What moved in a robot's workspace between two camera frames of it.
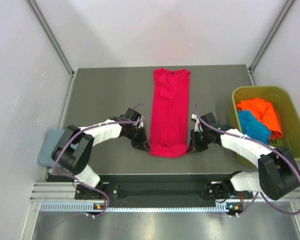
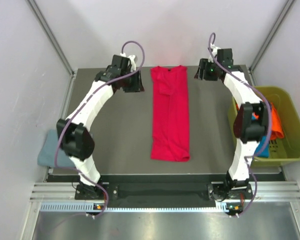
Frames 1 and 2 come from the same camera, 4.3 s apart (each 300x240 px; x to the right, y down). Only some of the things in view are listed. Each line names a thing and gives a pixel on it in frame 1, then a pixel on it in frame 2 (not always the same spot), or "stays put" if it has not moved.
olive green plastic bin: (295, 139) stays put
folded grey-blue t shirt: (45, 157) stays put
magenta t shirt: (170, 124) stays put
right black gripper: (197, 147) -> (203, 64)
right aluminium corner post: (250, 67) stays put
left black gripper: (144, 146) -> (137, 85)
